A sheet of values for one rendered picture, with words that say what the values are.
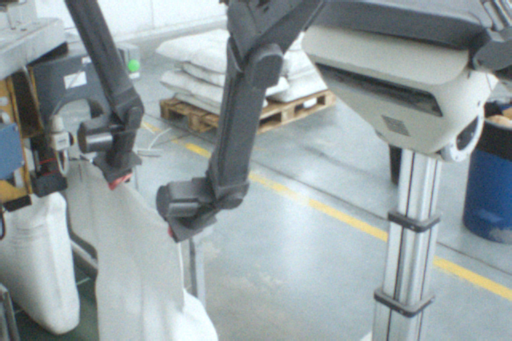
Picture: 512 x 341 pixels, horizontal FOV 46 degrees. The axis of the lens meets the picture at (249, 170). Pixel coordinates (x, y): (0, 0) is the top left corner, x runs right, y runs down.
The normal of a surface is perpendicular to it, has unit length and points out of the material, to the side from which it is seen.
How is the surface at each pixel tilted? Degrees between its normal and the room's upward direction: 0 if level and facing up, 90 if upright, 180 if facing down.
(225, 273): 0
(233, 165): 119
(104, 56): 105
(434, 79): 40
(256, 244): 0
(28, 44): 90
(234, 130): 125
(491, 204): 93
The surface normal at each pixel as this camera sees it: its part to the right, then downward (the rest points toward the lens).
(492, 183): -0.69, 0.36
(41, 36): 0.99, 0.05
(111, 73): 0.51, 0.58
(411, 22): 0.31, 0.82
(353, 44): -0.47, -0.49
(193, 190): 0.41, -0.53
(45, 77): 0.69, 0.32
